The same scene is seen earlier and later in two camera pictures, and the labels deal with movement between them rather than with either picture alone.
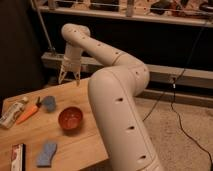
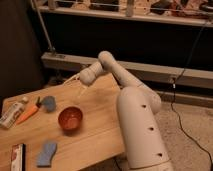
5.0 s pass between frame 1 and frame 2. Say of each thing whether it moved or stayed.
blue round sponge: stayed
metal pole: stayed
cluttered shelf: stayed
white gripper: moved
